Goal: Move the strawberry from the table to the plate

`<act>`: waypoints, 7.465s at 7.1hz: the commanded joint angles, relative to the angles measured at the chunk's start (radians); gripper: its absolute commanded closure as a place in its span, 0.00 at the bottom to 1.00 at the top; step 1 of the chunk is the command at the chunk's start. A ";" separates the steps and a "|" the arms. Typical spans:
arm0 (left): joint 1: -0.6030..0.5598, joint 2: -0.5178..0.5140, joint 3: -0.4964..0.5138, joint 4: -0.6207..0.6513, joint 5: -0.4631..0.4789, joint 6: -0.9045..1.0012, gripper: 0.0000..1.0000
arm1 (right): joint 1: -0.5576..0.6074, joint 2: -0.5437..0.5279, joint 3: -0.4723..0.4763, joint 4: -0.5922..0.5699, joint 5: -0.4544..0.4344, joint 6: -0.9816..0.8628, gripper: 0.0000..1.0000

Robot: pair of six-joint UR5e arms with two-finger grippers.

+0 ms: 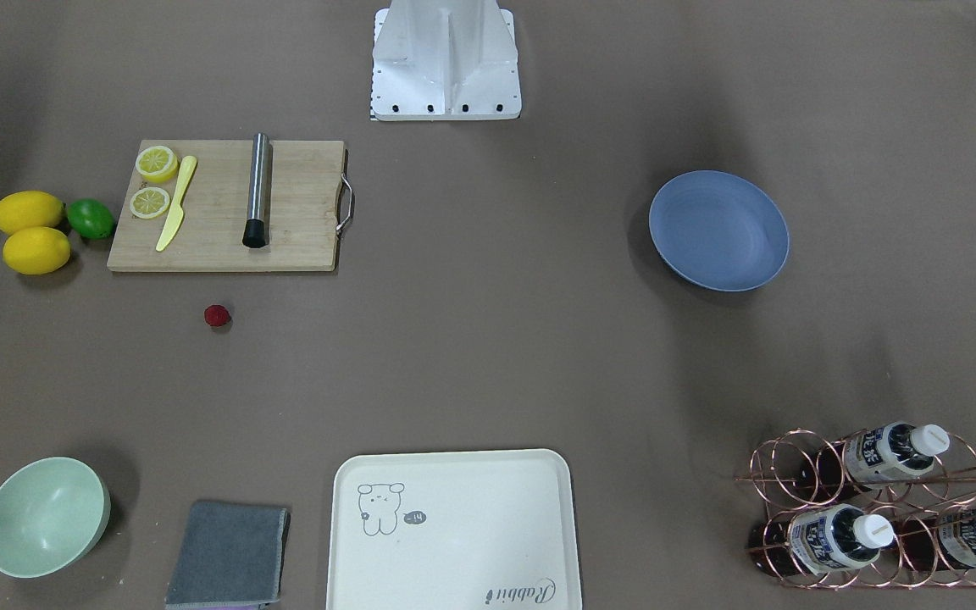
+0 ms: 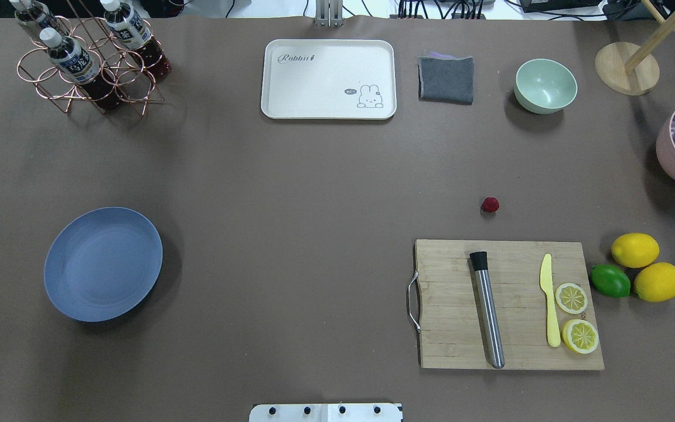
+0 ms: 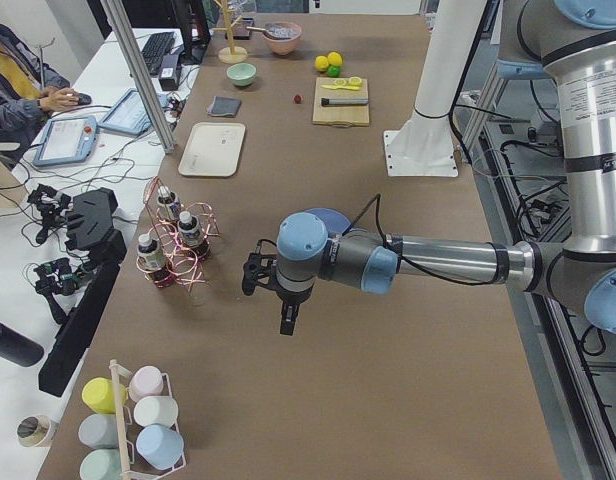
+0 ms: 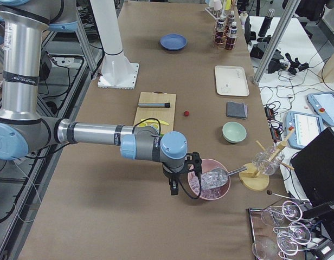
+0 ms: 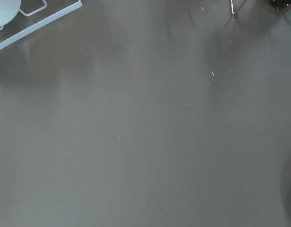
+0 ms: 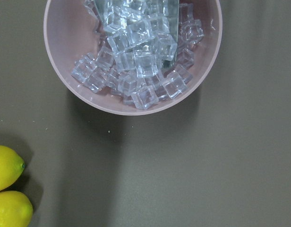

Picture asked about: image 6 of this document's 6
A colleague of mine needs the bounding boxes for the pink bowl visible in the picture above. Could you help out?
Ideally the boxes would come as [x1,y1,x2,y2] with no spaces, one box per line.
[43,0,223,116]

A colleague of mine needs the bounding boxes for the yellow lemon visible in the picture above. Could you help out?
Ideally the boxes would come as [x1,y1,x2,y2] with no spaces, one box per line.
[0,145,26,191]
[0,191,33,227]

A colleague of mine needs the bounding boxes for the clear ice scoop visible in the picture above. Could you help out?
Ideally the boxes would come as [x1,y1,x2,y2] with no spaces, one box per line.
[90,0,179,71]

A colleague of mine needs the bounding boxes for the yellow lemon upper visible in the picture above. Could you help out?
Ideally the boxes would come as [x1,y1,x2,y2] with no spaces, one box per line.
[0,145,26,191]

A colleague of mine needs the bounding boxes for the clear ice cube pile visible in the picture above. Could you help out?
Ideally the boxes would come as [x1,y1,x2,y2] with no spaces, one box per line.
[71,0,205,110]

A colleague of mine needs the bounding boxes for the yellow lemon lower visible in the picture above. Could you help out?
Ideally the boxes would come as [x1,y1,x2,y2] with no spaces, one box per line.
[0,191,33,227]

